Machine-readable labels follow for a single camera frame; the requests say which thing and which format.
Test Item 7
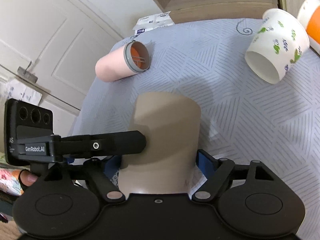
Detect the taupe brown cup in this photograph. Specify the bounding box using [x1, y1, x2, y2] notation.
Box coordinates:
[118, 92, 201, 196]

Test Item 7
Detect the pink cup grey rim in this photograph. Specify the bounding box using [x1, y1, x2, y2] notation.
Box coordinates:
[95, 41, 150, 82]

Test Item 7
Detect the white floral paper cup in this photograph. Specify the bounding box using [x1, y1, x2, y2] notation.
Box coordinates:
[245, 8, 310, 84]

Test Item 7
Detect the orange paper cup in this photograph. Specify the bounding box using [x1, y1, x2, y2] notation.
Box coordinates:
[297, 0, 320, 54]

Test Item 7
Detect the person's left hand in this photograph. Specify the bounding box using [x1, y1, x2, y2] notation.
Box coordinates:
[19, 170, 38, 187]

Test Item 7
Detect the grey patterned tablecloth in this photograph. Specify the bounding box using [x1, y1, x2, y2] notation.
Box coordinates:
[70, 18, 319, 239]

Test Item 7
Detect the white door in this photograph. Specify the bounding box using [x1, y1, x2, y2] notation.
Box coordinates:
[0, 0, 161, 120]

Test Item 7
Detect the white tissue package stack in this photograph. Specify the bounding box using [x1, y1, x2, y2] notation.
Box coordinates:
[132, 11, 175, 35]

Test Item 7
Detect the wooden shelf unit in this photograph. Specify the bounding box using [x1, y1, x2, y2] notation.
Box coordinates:
[153, 0, 278, 24]

